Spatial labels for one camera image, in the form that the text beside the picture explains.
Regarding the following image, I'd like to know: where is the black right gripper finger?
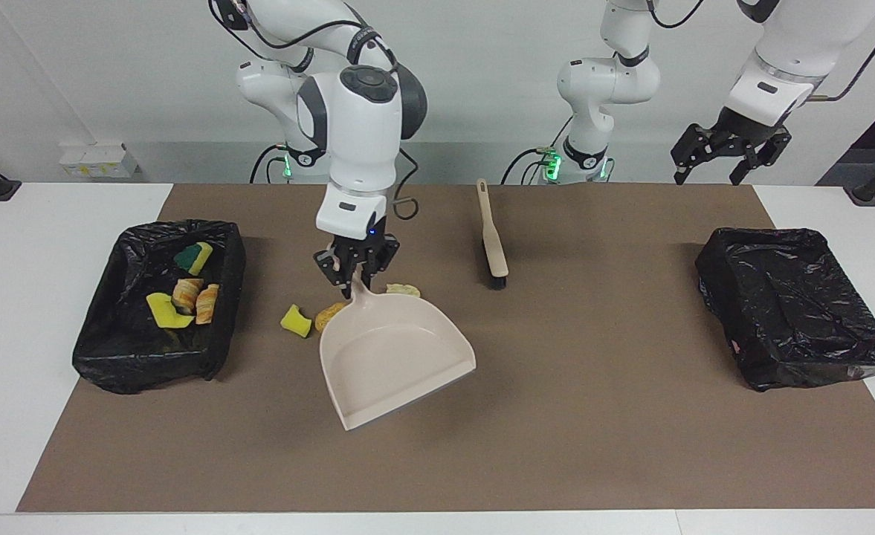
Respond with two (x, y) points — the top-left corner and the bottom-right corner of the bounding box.
(363, 238), (401, 291)
(314, 249), (352, 299)

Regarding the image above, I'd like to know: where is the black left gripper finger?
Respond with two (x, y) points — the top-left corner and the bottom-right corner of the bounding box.
(729, 137), (791, 187)
(671, 125), (717, 185)

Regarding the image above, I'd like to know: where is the brown bread roll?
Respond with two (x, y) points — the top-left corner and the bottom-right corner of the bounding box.
(314, 302), (349, 333)

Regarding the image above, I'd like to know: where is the small yellow sponge piece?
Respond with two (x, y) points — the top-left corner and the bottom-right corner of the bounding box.
(280, 304), (313, 339)

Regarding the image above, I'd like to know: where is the beige plastic dustpan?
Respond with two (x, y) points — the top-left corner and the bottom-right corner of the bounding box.
(319, 279), (477, 432)

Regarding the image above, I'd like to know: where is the beige brush with black bristles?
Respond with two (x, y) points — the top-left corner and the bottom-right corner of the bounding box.
(477, 178), (510, 291)

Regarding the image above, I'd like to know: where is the green and yellow sponge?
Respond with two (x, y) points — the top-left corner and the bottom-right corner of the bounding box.
(173, 241), (215, 276)

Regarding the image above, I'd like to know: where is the striped croissant piece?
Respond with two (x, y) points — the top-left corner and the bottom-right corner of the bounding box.
(172, 278), (205, 313)

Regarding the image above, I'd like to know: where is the large yellow sponge piece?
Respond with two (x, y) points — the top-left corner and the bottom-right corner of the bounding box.
(146, 292), (195, 330)

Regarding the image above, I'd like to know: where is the black bag lined bin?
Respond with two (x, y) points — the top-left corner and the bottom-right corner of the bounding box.
(71, 218), (248, 395)
(694, 227), (875, 393)

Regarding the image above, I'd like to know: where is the brown table mat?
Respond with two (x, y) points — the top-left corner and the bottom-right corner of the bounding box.
(17, 184), (875, 513)

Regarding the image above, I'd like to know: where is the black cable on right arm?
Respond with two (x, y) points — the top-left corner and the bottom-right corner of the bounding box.
(214, 0), (420, 221)

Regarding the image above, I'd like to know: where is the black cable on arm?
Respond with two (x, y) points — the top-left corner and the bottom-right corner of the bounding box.
(214, 0), (420, 221)
(649, 0), (875, 101)

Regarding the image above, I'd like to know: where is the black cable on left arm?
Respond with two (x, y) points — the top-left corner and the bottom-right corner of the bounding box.
(649, 0), (875, 101)

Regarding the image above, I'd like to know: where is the black base power cable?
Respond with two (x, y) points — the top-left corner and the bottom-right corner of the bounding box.
(500, 147), (557, 184)
(250, 143), (290, 184)

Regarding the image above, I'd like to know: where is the white wall socket box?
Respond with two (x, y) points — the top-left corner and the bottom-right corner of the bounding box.
(58, 143), (139, 179)

